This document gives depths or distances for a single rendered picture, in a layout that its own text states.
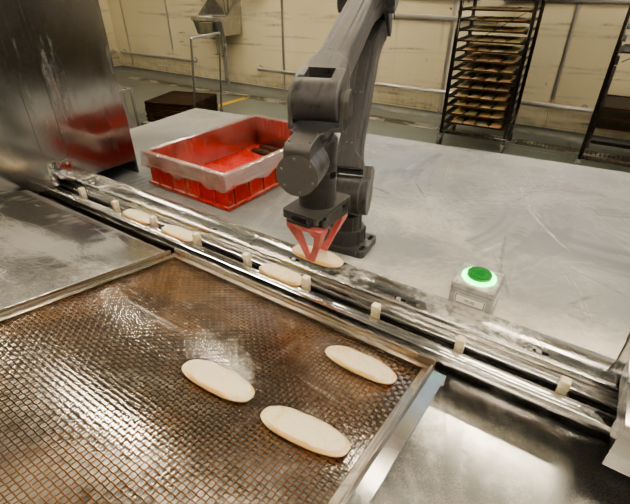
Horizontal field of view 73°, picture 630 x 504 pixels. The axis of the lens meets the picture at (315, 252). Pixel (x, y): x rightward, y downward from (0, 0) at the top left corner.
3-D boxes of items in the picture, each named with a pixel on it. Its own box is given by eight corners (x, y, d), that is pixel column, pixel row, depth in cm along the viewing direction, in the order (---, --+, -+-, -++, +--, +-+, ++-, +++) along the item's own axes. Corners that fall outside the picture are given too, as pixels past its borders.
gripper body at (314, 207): (351, 205, 70) (353, 162, 66) (316, 230, 63) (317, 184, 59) (318, 196, 73) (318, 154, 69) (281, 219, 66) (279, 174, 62)
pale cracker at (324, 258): (348, 261, 72) (348, 255, 71) (336, 272, 69) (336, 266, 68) (299, 243, 76) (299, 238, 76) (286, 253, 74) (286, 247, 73)
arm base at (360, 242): (376, 241, 96) (329, 228, 101) (379, 208, 92) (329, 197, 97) (362, 259, 90) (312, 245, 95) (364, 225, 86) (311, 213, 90)
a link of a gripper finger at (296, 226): (343, 253, 73) (345, 203, 68) (320, 273, 68) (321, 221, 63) (310, 242, 76) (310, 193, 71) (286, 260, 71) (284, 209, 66)
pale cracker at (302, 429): (355, 439, 44) (356, 431, 43) (341, 467, 41) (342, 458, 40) (272, 401, 48) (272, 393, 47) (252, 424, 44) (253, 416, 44)
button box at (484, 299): (495, 323, 78) (509, 274, 72) (483, 349, 73) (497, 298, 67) (451, 307, 82) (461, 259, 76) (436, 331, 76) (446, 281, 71)
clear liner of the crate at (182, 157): (334, 158, 140) (335, 128, 135) (228, 214, 106) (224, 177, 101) (257, 140, 156) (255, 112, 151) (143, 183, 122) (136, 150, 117)
